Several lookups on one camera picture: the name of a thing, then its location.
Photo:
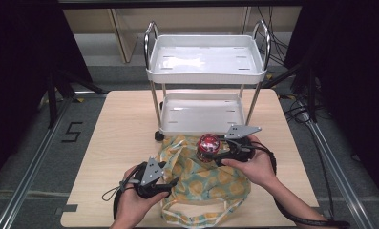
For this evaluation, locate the black tape strip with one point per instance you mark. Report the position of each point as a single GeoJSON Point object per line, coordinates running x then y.
{"type": "Point", "coordinates": [67, 209]}

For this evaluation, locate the black metal frame bar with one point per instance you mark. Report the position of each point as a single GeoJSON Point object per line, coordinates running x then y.
{"type": "Point", "coordinates": [177, 3]}

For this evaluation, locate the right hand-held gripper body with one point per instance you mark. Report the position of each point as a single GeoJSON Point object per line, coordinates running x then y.
{"type": "Point", "coordinates": [241, 132]}

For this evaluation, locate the black curtain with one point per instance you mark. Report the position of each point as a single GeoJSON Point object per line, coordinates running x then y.
{"type": "Point", "coordinates": [352, 79]}
{"type": "Point", "coordinates": [18, 63]}

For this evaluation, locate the white two-tier cart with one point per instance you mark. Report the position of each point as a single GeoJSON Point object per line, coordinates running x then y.
{"type": "Point", "coordinates": [206, 60]}

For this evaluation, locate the red metal can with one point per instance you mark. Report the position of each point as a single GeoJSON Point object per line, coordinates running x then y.
{"type": "Point", "coordinates": [208, 143]}

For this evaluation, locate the beige wooden cabinet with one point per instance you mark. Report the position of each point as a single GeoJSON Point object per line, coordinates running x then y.
{"type": "Point", "coordinates": [126, 35]}

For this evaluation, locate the black tripod stand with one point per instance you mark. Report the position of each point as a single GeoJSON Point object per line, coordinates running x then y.
{"type": "Point", "coordinates": [310, 92]}
{"type": "Point", "coordinates": [52, 101]}

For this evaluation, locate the person's right hand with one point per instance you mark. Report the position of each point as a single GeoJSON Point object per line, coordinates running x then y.
{"type": "Point", "coordinates": [257, 168]}

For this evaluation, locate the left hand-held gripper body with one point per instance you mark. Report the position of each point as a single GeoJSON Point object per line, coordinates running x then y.
{"type": "Point", "coordinates": [152, 173]}

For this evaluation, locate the orange print cloth bag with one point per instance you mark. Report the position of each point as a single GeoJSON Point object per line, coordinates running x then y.
{"type": "Point", "coordinates": [206, 184]}

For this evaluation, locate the silver metal floor rail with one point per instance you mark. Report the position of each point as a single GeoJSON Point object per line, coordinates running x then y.
{"type": "Point", "coordinates": [28, 173]}
{"type": "Point", "coordinates": [336, 171]}

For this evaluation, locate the person's left hand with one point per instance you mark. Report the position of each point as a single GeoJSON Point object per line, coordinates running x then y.
{"type": "Point", "coordinates": [133, 206]}

